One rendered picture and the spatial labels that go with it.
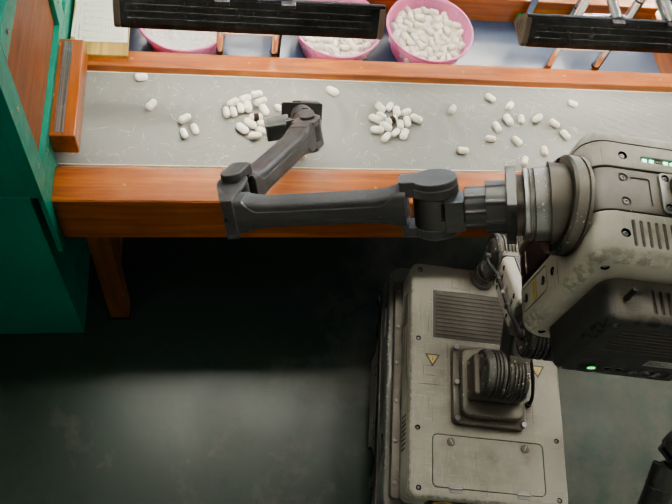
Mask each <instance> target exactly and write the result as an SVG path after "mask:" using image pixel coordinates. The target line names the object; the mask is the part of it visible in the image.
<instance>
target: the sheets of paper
mask: <svg viewBox="0 0 672 504"><path fill-rule="evenodd" d="M71 37H75V39H76V40H84V41H88V42H120V43H127V40H128V28H122V27H115V26H114V18H113V3H112V0H76V7H75V13H74V19H73V25H72V31H71Z"/></svg>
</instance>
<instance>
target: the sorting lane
mask: <svg viewBox="0 0 672 504"><path fill-rule="evenodd" d="M135 74H138V72H111V71H87V76H86V87H85V98H84V108H83V119H82V130H81V141H80V151H79V152H78V153H72V152H59V157H58V165H108V166H168V167H228V166H229V165H230V164H231V163H234V162H249V163H251V164H252V163H253V162H254V161H255V160H256V159H257V158H259V157H260V156H261V155H262V154H263V153H264V152H266V151H267V150H268V149H269V148H270V147H271V146H273V145H274V144H275V143H276V142H277V141H278V140H277V141H270V142H268V140H267V136H266V134H265V135H263V134H262V138H261V139H255V140H252V139H250V138H249V133H250V132H256V131H255V129H251V128H249V127H248V129H249V132H248V133H247V134H242V133H241V132H239V131H238V130H237V129H236V124H237V123H239V122H241V123H243V120H244V119H245V118H249V115H250V114H251V113H261V114H262V112H261V111H260V109H259V106H256V105H255V100H256V99H258V98H252V97H251V100H250V102H251V105H252V111H251V112H250V113H247V112H245V110H244V112H243V113H239V112H238V109H237V105H236V106H234V107H235V108H236V111H237V116H236V117H232V116H231V114H230V117H229V118H225V117H224V116H223V112H222V108H223V107H225V106H226V107H228V106H227V102H228V101H229V100H231V99H232V98H234V97H236V98H238V99H239V97H240V96H242V95H245V94H249V95H250V94H251V92H252V91H257V90H261V91H262V92H263V95H262V97H266V98H267V103H266V104H265V105H266V106H267V108H268V109H269V114H268V115H266V116H265V115H263V114H262V115H263V118H267V117H273V116H279V115H281V112H279V111H276V110H275V109H274V105H275V104H279V105H281V103H282V102H283V101H284V102H292V100H309V101H319V102H320V103H321V104H322V105H323V107H322V124H321V126H322V133H323V140H324V145H323V146H322V147H321V148H320V150H319V151H318V152H315V153H308V154H306V155H307V159H306V160H304V161H302V160H299V161H298V162H297V163H296V164H295V165H294V166H293V167H292V168H291V169H350V170H410V171H423V170H427V169H433V168H443V169H449V170H452V171H470V172H505V166H510V165H515V172H521V171H522V169H523V168H526V169H527V168H530V170H532V168H533V167H546V164H547V161H548V162H554V161H555V160H556V159H557V158H559V157H561V156H562V155H569V153H570V152H571V150H572V149H573V148H574V146H575V145H576V144H577V142H578V141H579V140H580V139H581V138H582V137H583V136H584V135H586V134H588V133H591V132H607V133H614V134H621V135H628V136H634V137H641V138H648V139H654V140H661V141H667V142H672V92H646V91H620V90H593V89H566V88H539V87H513V86H486V85H459V84H432V83H406V82H379V81H352V80H325V79H299V78H272V77H245V76H218V75H192V74H165V73H146V74H147V75H148V79H147V80H146V81H136V80H135V79H134V76H135ZM327 86H332V87H334V88H336V89H338V91H339V94H338V95H337V96H332V95H330V94H328V93H327V92H326V87H327ZM487 93H490V94H491V95H493V96H494V97H495V98H496V101H495V102H494V103H491V102H490V101H488V100H487V99H486V98H485V95H486V94H487ZM151 99H155V100H156V101H157V105H156V106H155V107H154V108H153V109H152V110H151V111H147V110H146V109H145V105H146V103H148V102H149V101H150V100H151ZM568 100H573V101H576V102H578V107H576V108H574V107H571V106H568V105H567V101H568ZM510 101H512V102H513V103H514V107H513V108H512V109H511V110H510V111H507V110H506V109H505V107H506V105H507V104H508V103H509V102H510ZM376 102H381V104H382V105H384V106H385V108H386V106H387V104H388V103H389V102H392V103H393V104H394V106H399V108H400V111H402V110H403V109H406V108H410V109H411V113H410V114H409V115H406V116H409V117H410V115H411V114H416V115H418V116H421V117H422V119H423V121H422V123H420V124H417V123H415V122H413V121H411V126H410V127H408V128H407V129H408V130H409V134H408V136H407V138H406V139H405V140H402V139H401V138H400V134H401V131H402V130H401V131H400V133H399V134H398V135H397V136H396V137H392V136H391V137H390V139H389V140H388V141H387V142H383V141H382V136H383V135H384V134H385V133H386V132H387V131H385V130H384V132H383V133H382V134H372V133H371V132H370V128H371V127H372V126H380V124H375V123H373V122H371V121H370V120H369V119H368V117H369V115H370V114H375V115H376V114H377V112H379V111H378V110H377V109H376V108H375V106H374V104H375V103H376ZM452 104H455V105H456V106H457V109H456V111H455V113H454V114H449V113H448V110H449V108H450V106H451V105H452ZM394 106H393V107H394ZM228 108H229V109H230V107H228ZM186 113H189V114H190V115H191V120H190V121H188V122H186V123H184V124H180V123H179V121H178V118H179V117H180V116H182V115H184V114H186ZM505 114H509V115H510V116H511V117H512V119H513V121H514V123H513V124H512V125H511V126H508V125H507V124H506V122H505V121H504V119H503V116H504V115H505ZM520 114H522V115H524V119H525V123H524V124H520V123H519V120H518V116H519V115H520ZM537 114H542V115H543V118H542V120H540V121H539V122H538V123H534V122H533V121H532V118H533V117H534V116H535V115H537ZM551 119H555V120H556V121H557V122H559V123H560V127H559V128H554V127H553V126H551V125H550V124H549V121H550V120H551ZM495 121H496V122H498V123H499V125H500V126H501V128H502V130H501V132H499V133H497V132H495V130H494V129H493V127H492V123H493V122H495ZM193 123H195V124H197V126H198V129H199V134H197V135H195V134H193V132H192V130H191V128H190V126H191V124H193ZM243 124H244V123H243ZM181 128H185V129H186V131H187V133H188V138H187V139H183V138H182V136H181V134H180V132H179V131H180V129H181ZM563 129H564V130H566V131H567V132H568V133H569V134H570V139H569V140H565V139H564V138H563V137H562V136H561V134H560V131H561V130H563ZM487 135H490V136H495V137H496V141H495V142H487V141H486V140H485V137H486V136H487ZM513 136H517V137H518V138H519V139H521V140H522V145H521V146H517V145H516V144H514V143H513V142H512V140H511V138H512V137H513ZM542 146H546V147H547V150H548V155H547V156H542V154H541V150H540V149H541V147H542ZM458 147H467V148H468V149H469V152H468V154H458V153H457V151H456V149H457V148H458ZM523 156H527V157H528V158H529V160H528V165H527V166H526V167H523V166H522V165H521V161H522V157H523Z"/></svg>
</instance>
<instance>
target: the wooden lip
mask: <svg viewBox="0 0 672 504"><path fill-rule="evenodd" d="M87 65H88V55H87V50H86V46H85V41H84V40H76V39H60V46H59V51H58V60H57V68H56V77H55V85H54V94H55V95H54V97H53V103H52V111H51V120H50V128H49V138H50V141H51V144H52V147H53V150H54V152H72V153H78V152H79V151H80V141H81V130H82V119H83V108H84V98H85V87H86V76H87Z"/></svg>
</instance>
